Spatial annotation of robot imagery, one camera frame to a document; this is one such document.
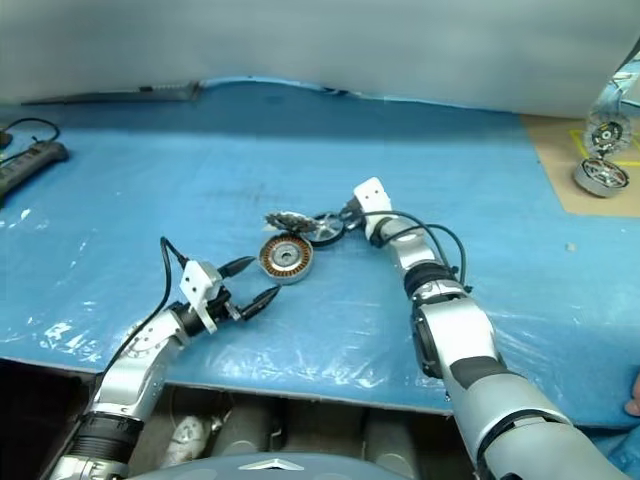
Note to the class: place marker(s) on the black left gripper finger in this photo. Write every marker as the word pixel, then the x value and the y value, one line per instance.
pixel 239 265
pixel 261 301

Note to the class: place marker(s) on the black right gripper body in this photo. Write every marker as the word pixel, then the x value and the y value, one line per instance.
pixel 354 212

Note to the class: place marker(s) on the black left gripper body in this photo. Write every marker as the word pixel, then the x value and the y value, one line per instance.
pixel 225 306

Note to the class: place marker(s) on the silver spoked rotor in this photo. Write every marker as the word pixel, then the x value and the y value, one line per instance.
pixel 325 235

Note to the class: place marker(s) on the motor housing with copper windings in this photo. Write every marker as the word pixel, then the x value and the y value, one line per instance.
pixel 286 260

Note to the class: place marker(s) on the grey finned motor lid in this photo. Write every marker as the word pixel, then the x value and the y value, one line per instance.
pixel 289 222

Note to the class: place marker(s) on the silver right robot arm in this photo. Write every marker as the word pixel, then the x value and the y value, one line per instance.
pixel 470 350

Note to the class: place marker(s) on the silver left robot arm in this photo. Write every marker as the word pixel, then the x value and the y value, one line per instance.
pixel 125 380

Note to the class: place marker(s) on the spare silver motor housing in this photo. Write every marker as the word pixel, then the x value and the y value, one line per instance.
pixel 597 180

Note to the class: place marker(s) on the spare finned motor lid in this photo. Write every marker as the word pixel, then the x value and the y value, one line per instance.
pixel 605 137

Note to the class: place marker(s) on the person's bare hand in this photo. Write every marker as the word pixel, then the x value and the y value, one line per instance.
pixel 635 395

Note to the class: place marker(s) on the blue plastic table cover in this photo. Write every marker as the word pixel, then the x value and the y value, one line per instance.
pixel 150 200

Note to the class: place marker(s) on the grey rounded cylinder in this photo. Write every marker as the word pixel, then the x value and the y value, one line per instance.
pixel 247 425
pixel 390 440

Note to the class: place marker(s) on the white crumpled object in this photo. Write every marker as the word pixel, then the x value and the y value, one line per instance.
pixel 189 435

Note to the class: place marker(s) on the grey robot torso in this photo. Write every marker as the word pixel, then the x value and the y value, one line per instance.
pixel 300 462

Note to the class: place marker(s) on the white backdrop sheet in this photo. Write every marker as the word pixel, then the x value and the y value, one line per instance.
pixel 320 40

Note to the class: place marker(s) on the brown cardboard sheet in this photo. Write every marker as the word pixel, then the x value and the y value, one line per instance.
pixel 555 165

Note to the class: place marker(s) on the dark flat bar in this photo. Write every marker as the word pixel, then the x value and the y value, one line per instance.
pixel 115 94

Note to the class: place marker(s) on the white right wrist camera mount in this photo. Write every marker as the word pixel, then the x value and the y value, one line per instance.
pixel 372 192

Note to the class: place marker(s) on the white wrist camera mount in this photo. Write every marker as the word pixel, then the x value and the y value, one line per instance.
pixel 197 285
pixel 372 192

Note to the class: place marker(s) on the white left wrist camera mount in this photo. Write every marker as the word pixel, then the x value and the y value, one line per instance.
pixel 197 285

